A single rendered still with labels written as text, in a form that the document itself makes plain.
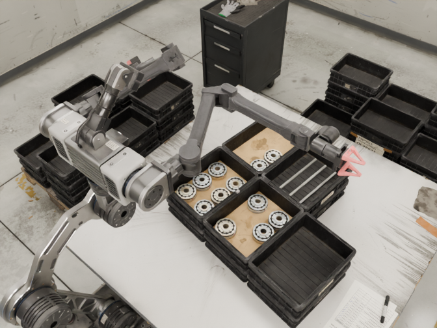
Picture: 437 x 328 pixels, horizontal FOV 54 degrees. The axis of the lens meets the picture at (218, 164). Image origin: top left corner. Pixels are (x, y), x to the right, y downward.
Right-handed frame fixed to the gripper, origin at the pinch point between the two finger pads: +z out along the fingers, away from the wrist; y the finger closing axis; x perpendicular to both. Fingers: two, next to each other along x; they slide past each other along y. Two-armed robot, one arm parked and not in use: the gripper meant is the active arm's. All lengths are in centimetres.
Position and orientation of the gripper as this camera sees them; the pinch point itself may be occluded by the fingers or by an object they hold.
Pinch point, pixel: (361, 168)
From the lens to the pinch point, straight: 160.0
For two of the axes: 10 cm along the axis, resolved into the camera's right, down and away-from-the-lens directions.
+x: -6.6, 5.8, -4.8
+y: 0.3, 6.6, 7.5
